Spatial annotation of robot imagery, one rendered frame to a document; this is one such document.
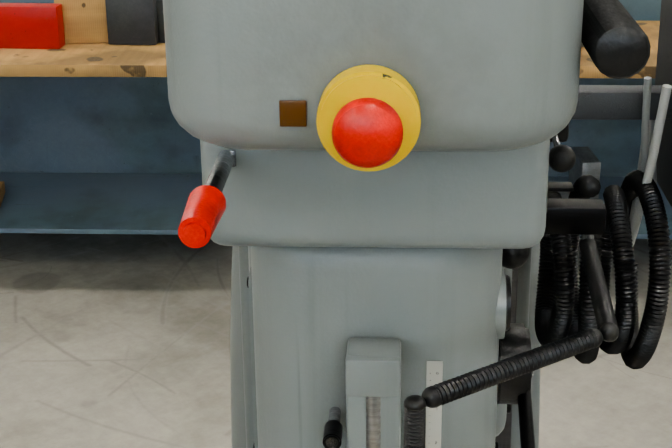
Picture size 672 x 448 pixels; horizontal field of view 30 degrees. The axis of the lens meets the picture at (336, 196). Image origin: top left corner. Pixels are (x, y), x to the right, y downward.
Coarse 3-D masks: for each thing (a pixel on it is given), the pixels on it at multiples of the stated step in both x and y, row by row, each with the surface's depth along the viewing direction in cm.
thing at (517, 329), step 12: (516, 324) 109; (516, 336) 107; (528, 336) 107; (504, 348) 106; (516, 348) 106; (528, 348) 106; (504, 384) 106; (516, 384) 106; (528, 384) 106; (504, 396) 107; (516, 396) 107; (528, 396) 106; (528, 408) 105; (528, 420) 104; (528, 432) 104; (528, 444) 103
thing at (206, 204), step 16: (224, 160) 83; (208, 176) 81; (224, 176) 81; (192, 192) 76; (208, 192) 76; (192, 208) 74; (208, 208) 74; (224, 208) 77; (192, 224) 72; (208, 224) 72; (192, 240) 72; (208, 240) 73
